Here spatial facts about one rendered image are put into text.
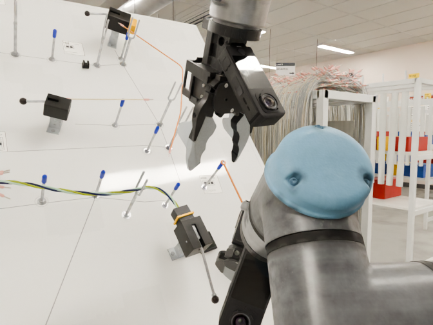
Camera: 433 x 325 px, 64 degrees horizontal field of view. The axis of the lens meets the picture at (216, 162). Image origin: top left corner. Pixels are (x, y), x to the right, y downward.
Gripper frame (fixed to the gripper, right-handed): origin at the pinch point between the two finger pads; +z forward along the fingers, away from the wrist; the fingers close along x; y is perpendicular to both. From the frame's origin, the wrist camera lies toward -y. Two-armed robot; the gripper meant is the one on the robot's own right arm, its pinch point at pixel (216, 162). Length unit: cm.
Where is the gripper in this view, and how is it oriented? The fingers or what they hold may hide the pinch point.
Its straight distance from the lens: 54.1
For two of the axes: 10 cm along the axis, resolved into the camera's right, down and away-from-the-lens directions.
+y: -5.7, -4.9, 6.6
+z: -1.9, 8.6, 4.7
